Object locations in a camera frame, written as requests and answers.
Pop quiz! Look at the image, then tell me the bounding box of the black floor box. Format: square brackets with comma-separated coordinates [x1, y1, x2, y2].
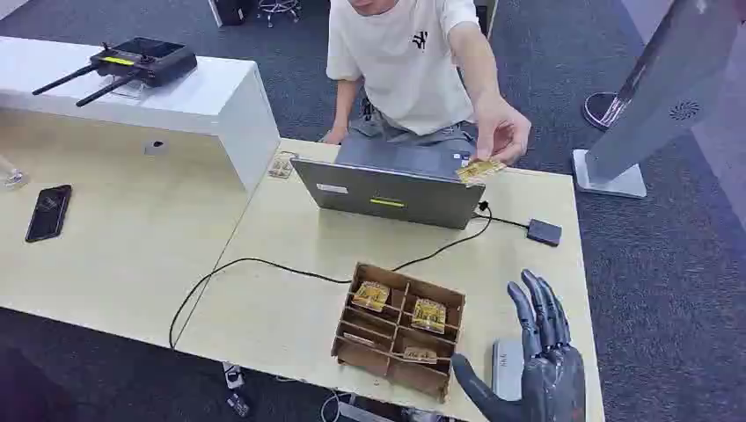
[208, 0, 255, 28]

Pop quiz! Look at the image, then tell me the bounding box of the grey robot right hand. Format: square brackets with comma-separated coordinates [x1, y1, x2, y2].
[451, 268, 587, 422]

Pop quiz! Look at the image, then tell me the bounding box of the grey laptop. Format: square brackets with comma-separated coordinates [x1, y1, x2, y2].
[289, 136, 487, 230]

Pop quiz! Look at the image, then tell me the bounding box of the yellow printed card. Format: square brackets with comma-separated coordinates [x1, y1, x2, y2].
[455, 158, 507, 186]

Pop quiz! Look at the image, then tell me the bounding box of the small clear card holder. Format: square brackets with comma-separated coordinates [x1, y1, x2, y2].
[267, 151, 299, 179]

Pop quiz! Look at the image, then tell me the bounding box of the black smartphone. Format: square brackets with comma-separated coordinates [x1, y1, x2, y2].
[25, 184, 73, 244]

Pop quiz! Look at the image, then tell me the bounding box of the white cable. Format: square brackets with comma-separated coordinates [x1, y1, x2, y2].
[318, 389, 356, 422]

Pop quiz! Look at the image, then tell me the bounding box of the chrome chair base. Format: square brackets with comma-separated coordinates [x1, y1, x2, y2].
[256, 0, 303, 28]

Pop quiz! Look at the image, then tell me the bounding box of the wooden divided card box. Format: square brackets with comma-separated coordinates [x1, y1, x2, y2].
[331, 262, 466, 404]

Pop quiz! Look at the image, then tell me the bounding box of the round dark floor base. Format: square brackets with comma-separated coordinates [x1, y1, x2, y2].
[582, 91, 628, 130]

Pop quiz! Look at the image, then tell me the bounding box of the short black cable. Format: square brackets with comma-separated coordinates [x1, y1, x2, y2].
[472, 214, 530, 229]

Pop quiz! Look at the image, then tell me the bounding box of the clear glass object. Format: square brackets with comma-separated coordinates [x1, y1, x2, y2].
[0, 156, 30, 191]

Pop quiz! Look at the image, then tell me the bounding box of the yellow card stack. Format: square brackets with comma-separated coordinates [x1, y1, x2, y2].
[351, 280, 391, 313]
[411, 298, 448, 335]
[402, 346, 439, 365]

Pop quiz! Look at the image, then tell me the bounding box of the white desk shelf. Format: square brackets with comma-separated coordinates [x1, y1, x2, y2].
[0, 35, 282, 193]

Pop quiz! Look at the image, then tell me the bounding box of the grey kiosk stand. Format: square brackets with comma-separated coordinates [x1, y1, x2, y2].
[571, 0, 746, 200]

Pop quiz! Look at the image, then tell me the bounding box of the white power strip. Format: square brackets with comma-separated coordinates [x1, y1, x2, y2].
[223, 361, 246, 390]

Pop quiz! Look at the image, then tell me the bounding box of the black remote controller with antennas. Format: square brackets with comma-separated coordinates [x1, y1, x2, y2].
[32, 37, 198, 108]

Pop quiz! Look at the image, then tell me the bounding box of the person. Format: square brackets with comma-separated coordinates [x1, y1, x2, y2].
[318, 0, 532, 166]

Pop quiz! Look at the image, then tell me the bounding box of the person's left hand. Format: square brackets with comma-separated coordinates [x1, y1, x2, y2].
[472, 98, 532, 166]

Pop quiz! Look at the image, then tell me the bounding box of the long black cable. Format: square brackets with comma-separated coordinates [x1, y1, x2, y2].
[168, 200, 494, 351]

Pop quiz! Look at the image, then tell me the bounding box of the small dark external drive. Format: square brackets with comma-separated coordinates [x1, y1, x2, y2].
[526, 218, 564, 248]

